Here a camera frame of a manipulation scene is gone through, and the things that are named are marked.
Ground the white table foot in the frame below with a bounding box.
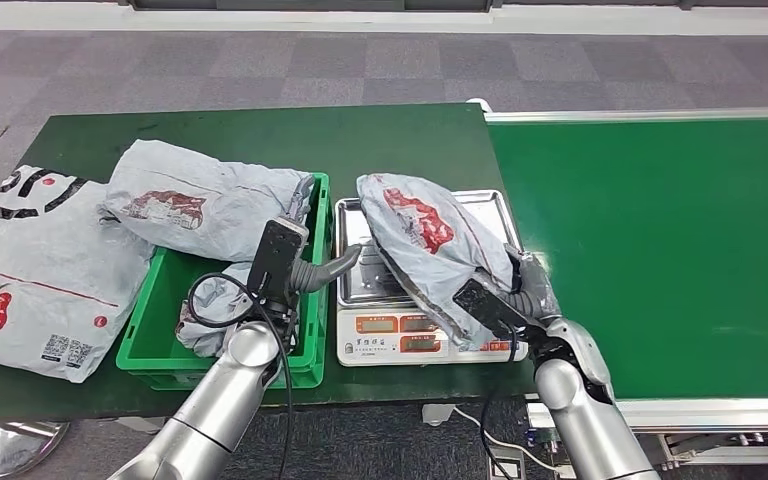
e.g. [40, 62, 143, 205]
[113, 417, 167, 437]
[421, 402, 457, 427]

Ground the white power cable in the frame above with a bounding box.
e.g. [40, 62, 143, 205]
[453, 405, 561, 475]

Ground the green plastic bin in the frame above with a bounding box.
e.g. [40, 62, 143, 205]
[115, 172, 331, 391]

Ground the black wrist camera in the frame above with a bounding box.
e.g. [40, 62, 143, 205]
[453, 278, 531, 339]
[246, 218, 309, 299]

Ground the white scale with steel pan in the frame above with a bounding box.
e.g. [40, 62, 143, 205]
[334, 189, 530, 368]

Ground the large grey parcel brown print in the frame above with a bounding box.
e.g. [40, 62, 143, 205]
[100, 139, 316, 263]

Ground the small grey parcel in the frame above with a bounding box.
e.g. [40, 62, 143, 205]
[175, 261, 259, 359]

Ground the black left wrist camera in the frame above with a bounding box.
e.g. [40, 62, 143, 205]
[246, 218, 309, 299]

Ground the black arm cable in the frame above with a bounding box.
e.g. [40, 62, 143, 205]
[187, 271, 294, 480]
[478, 321, 521, 480]

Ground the large flat printed mailer bag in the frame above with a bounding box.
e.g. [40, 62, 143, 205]
[0, 165, 157, 384]

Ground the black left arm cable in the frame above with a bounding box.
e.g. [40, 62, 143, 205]
[187, 271, 294, 480]

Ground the chrome stool base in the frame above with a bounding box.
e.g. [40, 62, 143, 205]
[0, 420, 71, 480]

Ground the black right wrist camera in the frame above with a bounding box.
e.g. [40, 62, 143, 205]
[453, 278, 531, 339]

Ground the grey parcel bright red print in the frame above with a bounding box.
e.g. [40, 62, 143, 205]
[356, 173, 524, 352]

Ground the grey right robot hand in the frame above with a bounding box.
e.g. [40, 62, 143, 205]
[503, 243, 563, 323]

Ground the green conveyor belt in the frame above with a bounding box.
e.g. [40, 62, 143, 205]
[483, 105, 768, 472]

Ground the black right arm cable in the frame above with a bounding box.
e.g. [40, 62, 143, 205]
[478, 321, 521, 480]

